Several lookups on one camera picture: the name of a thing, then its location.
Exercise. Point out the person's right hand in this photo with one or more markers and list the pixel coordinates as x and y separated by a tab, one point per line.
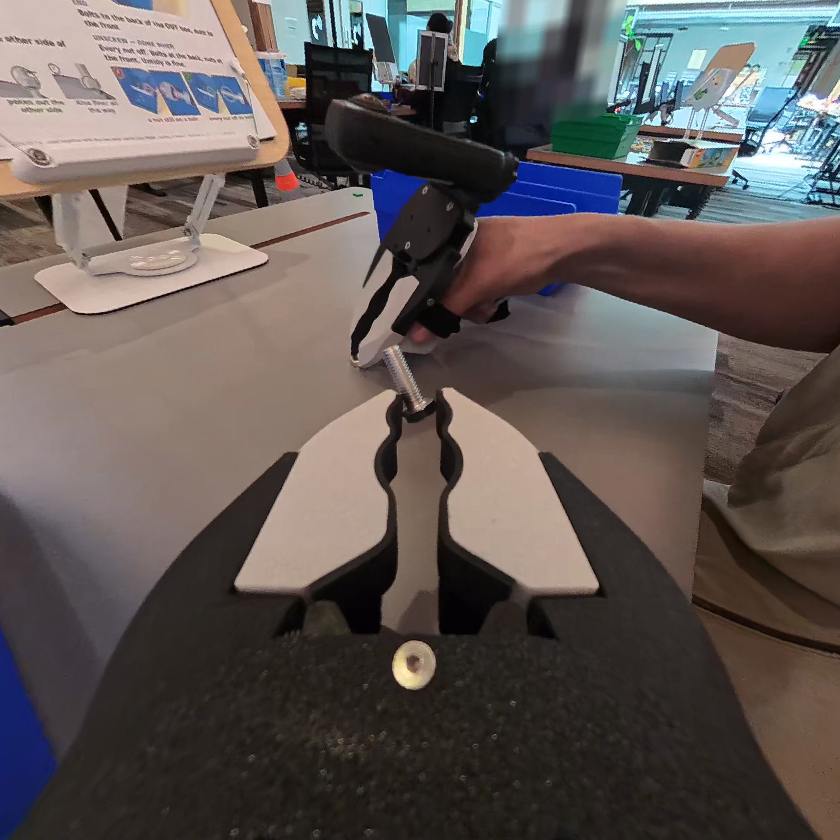
512	256

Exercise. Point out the black office chair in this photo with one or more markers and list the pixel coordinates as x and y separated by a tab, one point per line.
335	92

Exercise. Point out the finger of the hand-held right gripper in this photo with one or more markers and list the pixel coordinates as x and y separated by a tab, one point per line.
400	344
368	328

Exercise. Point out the brown wooden table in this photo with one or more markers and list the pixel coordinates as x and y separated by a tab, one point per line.
656	168

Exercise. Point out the person's right forearm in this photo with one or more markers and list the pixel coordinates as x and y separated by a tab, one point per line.
709	276

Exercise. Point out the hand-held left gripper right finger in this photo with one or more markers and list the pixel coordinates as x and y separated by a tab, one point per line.
519	525

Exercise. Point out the tan document stand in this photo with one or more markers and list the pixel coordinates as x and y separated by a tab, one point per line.
719	79

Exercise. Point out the white instruction board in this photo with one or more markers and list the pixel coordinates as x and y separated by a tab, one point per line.
105	79

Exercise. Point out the green storage bin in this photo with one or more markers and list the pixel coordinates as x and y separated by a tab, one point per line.
597	135

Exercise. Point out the white document stand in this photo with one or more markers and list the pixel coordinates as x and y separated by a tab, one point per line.
145	269

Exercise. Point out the instruction sheet on stand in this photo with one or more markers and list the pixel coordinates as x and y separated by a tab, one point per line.
269	151

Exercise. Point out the silver bolt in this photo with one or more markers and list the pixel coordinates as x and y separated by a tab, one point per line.
410	383

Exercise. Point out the blue divided storage bin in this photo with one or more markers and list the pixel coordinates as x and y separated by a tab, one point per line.
20	735

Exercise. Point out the orange striped traffic cone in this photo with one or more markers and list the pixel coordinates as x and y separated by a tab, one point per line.
285	177

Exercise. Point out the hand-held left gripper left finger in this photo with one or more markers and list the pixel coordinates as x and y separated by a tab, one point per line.
313	525

